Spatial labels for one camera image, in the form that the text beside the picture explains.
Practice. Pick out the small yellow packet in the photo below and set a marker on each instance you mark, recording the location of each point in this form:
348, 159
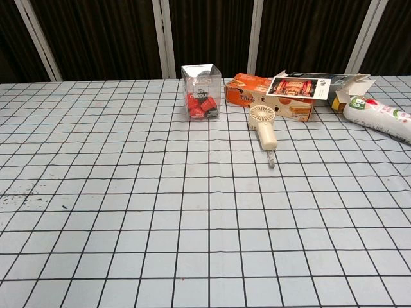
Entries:
336, 103

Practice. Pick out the dark brown curtain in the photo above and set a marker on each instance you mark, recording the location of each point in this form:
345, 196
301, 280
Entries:
102, 38

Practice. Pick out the white black grid tablecloth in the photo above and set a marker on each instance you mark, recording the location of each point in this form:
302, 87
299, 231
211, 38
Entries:
160, 224

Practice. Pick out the white tube bottle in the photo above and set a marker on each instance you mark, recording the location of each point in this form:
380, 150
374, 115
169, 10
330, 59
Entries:
372, 115

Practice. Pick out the orange snack carton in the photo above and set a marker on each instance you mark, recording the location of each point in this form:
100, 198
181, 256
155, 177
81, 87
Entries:
241, 93

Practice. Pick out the open grey cardboard box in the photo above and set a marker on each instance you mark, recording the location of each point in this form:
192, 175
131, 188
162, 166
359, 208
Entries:
340, 80

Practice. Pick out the cream handheld fan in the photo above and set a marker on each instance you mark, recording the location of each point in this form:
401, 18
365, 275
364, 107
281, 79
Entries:
266, 134

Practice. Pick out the white metal frame post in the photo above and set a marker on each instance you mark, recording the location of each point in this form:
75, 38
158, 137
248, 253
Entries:
257, 38
162, 38
38, 40
363, 38

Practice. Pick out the postcard with red temple picture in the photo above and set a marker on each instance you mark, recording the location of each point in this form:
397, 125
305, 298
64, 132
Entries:
295, 87

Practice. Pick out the clear plastic capsule box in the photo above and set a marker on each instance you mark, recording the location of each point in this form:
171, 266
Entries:
200, 96

